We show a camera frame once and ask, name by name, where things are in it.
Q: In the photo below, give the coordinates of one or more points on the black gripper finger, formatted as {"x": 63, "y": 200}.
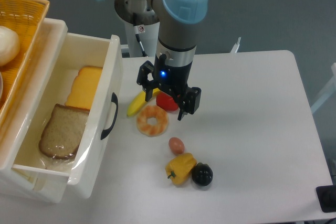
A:
{"x": 189, "y": 101}
{"x": 147, "y": 78}

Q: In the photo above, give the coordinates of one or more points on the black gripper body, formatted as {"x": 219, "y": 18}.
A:
{"x": 170, "y": 79}

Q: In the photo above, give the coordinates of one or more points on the brown egg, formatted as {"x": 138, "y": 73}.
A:
{"x": 176, "y": 145}

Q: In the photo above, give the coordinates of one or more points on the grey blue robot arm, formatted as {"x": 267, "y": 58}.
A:
{"x": 180, "y": 24}

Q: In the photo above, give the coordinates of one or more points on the red tomato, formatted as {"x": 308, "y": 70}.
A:
{"x": 166, "y": 102}

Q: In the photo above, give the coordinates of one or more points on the yellow banana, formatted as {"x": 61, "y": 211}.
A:
{"x": 137, "y": 104}

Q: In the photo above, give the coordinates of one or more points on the orange toast slice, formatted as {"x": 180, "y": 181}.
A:
{"x": 84, "y": 88}

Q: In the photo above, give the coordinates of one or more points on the yellow bell pepper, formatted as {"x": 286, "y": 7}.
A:
{"x": 178, "y": 169}

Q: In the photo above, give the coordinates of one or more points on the black round fruit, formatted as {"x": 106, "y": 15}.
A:
{"x": 202, "y": 174}

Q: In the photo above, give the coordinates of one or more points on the brown bread slice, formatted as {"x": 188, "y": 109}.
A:
{"x": 62, "y": 134}

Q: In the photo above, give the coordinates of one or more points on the yellow woven basket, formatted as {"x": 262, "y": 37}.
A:
{"x": 24, "y": 17}

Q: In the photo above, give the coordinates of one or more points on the white bun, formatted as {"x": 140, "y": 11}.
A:
{"x": 10, "y": 45}

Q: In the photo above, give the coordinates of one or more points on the white plastic drawer box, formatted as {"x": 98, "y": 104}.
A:
{"x": 57, "y": 57}

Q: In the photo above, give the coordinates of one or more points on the black device at edge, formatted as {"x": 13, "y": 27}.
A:
{"x": 326, "y": 197}

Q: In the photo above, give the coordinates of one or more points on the black drawer handle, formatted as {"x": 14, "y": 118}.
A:
{"x": 112, "y": 119}

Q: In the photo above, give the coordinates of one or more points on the white frame at right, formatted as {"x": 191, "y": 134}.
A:
{"x": 325, "y": 93}

